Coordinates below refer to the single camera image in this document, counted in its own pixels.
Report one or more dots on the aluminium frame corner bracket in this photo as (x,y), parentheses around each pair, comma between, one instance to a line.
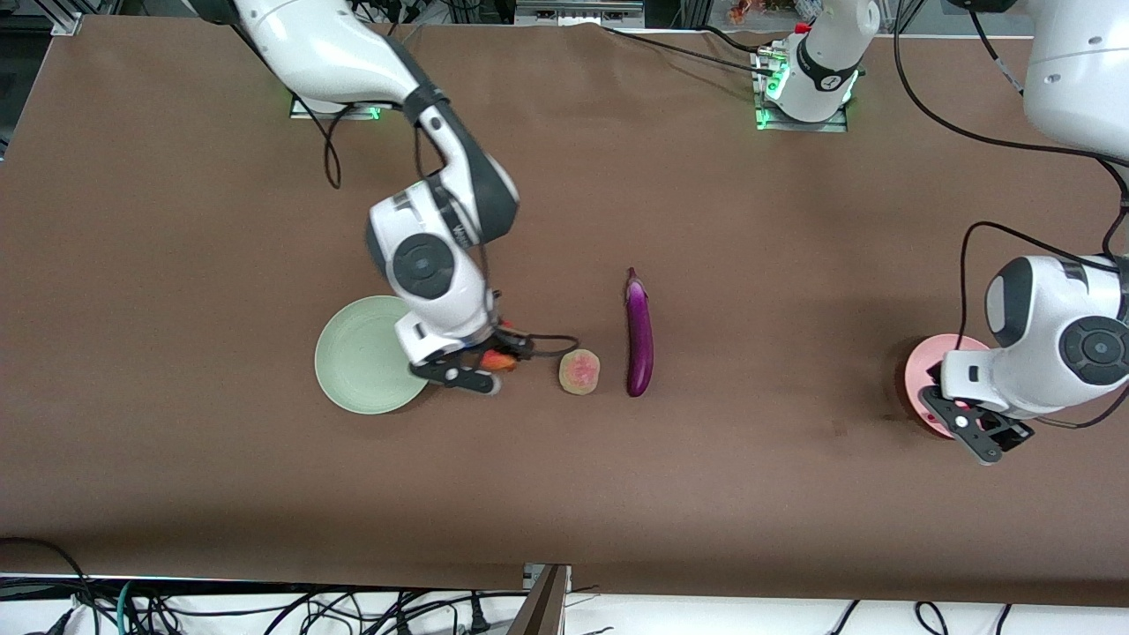
(71,22)

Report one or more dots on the pink plate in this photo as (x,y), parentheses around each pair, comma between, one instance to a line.
(926,362)

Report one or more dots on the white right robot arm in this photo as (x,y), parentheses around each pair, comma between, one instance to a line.
(335,53)

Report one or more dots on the colourful toy bag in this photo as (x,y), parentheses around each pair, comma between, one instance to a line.
(758,9)

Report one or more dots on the red pomegranate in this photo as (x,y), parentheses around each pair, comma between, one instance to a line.
(498,361)

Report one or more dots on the silver metal device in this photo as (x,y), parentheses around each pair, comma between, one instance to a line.
(578,11)

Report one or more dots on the purple eggplant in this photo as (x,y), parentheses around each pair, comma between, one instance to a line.
(639,344)

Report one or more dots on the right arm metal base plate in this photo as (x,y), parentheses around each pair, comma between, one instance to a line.
(309,112)

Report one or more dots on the brown table cover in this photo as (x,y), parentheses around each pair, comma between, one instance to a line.
(529,485)

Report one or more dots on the metal frame post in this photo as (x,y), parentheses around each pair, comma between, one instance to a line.
(542,604)

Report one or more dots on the light green plate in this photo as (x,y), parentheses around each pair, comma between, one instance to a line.
(362,353)

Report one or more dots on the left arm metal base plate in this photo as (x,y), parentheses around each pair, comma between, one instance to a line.
(794,126)

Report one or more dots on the pink-green peach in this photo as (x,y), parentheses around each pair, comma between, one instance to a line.
(579,372)

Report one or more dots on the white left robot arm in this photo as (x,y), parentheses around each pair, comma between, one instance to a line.
(1058,309)

